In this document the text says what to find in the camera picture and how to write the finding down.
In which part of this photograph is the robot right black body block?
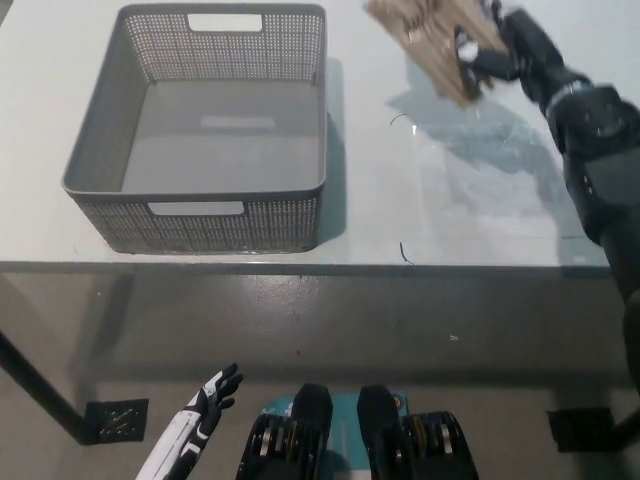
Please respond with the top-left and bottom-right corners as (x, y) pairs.
(356, 384), (476, 480)

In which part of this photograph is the grey perforated plastic basket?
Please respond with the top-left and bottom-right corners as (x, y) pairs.
(60, 3), (329, 254)

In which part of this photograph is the robot left black body block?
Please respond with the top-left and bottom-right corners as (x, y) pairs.
(238, 383), (334, 480)

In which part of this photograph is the robot right hand white black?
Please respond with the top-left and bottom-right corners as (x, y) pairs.
(452, 0), (591, 104)

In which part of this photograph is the bag of wooden cutlery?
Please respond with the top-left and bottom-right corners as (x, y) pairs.
(366, 0), (509, 109)

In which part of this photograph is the black table leg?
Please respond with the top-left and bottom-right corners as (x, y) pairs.
(0, 328), (96, 445)

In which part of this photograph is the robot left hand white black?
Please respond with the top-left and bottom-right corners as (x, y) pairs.
(134, 363), (245, 480)

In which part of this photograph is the black floor foot plate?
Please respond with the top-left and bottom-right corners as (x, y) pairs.
(84, 398), (150, 444)
(545, 407), (615, 454)

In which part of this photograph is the robot black body block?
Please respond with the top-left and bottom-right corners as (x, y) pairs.
(356, 384), (476, 480)
(238, 383), (334, 480)

